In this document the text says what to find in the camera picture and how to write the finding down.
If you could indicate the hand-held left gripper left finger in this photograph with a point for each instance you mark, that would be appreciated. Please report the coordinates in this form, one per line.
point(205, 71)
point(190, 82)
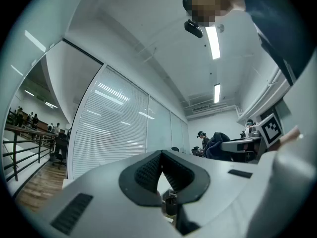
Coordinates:
point(99, 195)

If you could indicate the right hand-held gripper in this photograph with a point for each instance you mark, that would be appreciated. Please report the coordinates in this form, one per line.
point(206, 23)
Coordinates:
point(271, 130)

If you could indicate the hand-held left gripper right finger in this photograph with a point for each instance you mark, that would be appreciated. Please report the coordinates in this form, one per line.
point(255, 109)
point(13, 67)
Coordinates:
point(218, 190)

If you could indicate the person's right hand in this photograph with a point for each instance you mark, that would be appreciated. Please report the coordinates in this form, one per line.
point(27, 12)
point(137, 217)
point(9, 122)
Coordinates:
point(291, 135)

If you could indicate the black office chair with jacket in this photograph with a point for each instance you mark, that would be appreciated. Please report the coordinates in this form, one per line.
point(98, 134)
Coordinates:
point(218, 145)

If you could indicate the black swivel chair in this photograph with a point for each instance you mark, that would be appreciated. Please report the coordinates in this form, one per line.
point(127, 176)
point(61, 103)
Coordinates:
point(60, 147)

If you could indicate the long ceiling light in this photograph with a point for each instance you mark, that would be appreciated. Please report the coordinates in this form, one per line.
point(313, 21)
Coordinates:
point(213, 42)
point(217, 93)

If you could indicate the wide window blind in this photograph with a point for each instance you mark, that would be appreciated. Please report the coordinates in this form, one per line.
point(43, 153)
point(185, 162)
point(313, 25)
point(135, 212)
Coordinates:
point(111, 123)

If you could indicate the ceiling air vent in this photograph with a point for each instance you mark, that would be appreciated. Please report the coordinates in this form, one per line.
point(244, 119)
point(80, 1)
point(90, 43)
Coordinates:
point(200, 108)

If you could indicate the narrow window blind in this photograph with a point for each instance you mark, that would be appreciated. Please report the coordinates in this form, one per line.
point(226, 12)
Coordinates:
point(159, 125)

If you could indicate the black metal railing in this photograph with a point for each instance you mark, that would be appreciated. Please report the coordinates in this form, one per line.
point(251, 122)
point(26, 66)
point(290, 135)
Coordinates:
point(15, 155)

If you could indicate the round smoke detector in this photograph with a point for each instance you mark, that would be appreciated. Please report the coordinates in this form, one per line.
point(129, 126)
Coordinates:
point(220, 28)

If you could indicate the person's black t-shirt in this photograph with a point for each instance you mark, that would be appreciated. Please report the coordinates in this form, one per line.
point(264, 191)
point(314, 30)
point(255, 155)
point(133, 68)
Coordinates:
point(272, 14)

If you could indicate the person's head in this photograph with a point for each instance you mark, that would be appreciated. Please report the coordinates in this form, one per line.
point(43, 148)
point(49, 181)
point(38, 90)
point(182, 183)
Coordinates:
point(213, 4)

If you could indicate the black head-worn camera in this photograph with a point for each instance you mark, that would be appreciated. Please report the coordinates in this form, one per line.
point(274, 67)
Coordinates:
point(193, 28)

